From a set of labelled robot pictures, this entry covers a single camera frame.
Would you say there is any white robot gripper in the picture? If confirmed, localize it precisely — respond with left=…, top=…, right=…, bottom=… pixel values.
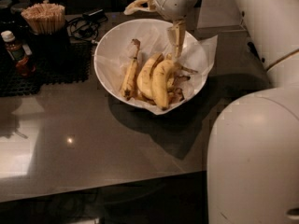
left=123, top=0, right=197, bottom=59

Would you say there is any yellow banana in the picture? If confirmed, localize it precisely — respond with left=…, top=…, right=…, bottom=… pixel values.
left=150, top=53, right=199, bottom=111
left=136, top=52, right=164, bottom=99
left=121, top=39, right=140, bottom=100

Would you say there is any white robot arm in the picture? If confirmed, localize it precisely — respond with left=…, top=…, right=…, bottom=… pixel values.
left=206, top=0, right=299, bottom=224

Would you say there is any white bowl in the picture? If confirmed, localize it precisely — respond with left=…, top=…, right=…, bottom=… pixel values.
left=93, top=18, right=208, bottom=111

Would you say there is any white paper liner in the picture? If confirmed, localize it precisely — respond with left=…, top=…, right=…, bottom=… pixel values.
left=95, top=24, right=219, bottom=116

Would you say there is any black power adapter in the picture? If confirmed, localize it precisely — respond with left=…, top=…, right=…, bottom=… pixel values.
left=82, top=9, right=105, bottom=21

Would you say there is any black rubber grid mat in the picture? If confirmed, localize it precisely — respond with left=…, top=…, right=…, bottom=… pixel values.
left=0, top=43, right=92, bottom=97

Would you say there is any wooden stir sticks bundle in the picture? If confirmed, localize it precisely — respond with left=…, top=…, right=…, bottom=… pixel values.
left=21, top=3, right=65, bottom=35

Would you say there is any black cup holder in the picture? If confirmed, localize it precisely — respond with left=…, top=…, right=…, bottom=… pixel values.
left=30, top=26, right=72, bottom=73

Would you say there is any small brown sauce bottle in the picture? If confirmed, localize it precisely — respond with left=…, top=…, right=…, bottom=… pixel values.
left=1, top=30, right=36, bottom=77

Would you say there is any dark lidded jar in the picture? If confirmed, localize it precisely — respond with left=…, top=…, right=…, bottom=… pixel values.
left=0, top=0, right=29, bottom=27

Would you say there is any black coiled cable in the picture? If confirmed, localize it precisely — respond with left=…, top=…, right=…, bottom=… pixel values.
left=65, top=15, right=108, bottom=45

